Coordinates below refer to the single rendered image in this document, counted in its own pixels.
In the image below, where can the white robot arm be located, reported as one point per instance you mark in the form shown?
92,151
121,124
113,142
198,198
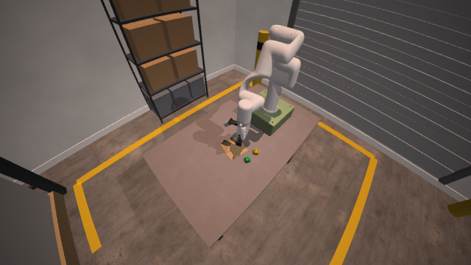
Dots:
271,64

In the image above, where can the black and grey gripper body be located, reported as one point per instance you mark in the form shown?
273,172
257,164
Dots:
242,131

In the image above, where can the orange flat mat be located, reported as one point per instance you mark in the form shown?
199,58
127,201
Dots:
232,150

